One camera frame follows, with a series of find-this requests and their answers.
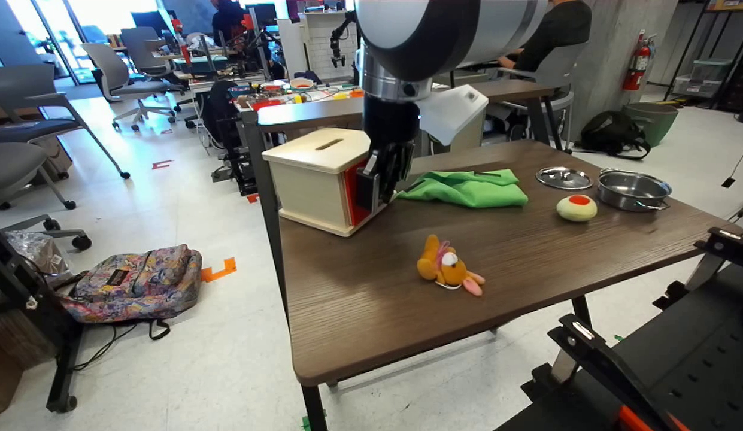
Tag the stack of clear storage bins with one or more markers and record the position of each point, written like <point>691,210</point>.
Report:
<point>703,75</point>

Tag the wooden box with slot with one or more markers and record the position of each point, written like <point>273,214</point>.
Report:
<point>311,179</point>

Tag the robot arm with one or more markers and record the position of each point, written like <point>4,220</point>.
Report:
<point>419,30</point>

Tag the row of grey office chairs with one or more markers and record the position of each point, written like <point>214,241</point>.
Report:
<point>129,72</point>
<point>18,129</point>

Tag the person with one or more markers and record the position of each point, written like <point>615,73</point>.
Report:
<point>227,18</point>
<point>557,33</point>

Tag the orange tape piece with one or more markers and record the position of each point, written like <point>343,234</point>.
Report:
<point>218,270</point>

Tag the orange plush toy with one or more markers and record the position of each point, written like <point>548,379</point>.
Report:
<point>446,269</point>

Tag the wooden desk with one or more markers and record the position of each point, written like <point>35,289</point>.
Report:
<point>311,112</point>

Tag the black office chair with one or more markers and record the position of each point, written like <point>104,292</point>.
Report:
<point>221,117</point>

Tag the black metal shelf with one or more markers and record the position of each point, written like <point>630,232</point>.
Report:
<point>700,36</point>

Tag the black backpack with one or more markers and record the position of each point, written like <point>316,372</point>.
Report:
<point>613,133</point>

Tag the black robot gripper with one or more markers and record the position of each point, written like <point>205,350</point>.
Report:
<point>337,42</point>

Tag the black metal stand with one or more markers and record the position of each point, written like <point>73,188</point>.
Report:
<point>24,299</point>

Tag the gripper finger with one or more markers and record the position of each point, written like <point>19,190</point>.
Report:
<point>401,161</point>
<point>369,188</point>

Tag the red fire extinguisher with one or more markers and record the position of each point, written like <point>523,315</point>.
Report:
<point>637,63</point>

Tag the green cloth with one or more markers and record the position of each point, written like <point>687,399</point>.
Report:
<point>467,188</point>

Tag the green bin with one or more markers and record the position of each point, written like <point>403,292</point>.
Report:
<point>655,123</point>

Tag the steel pot lid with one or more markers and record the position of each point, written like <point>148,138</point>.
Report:
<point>564,178</point>

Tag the steel pot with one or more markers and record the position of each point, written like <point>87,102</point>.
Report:
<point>631,191</point>

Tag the yellow ball with red spot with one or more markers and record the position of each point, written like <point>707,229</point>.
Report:
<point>576,209</point>

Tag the grey chair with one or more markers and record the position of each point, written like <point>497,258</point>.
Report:
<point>560,69</point>

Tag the clear plastic bag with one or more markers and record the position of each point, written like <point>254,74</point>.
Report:
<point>39,251</point>

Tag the colourful patterned backpack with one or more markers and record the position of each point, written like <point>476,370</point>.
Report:
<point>138,284</point>

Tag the red drawer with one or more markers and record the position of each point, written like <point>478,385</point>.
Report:
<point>349,200</point>

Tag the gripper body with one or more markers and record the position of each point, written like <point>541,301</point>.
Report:
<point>390,120</point>

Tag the red bowl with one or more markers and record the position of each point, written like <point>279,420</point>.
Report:
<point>265,103</point>

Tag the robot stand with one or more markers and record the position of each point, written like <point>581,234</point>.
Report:
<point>694,365</point>

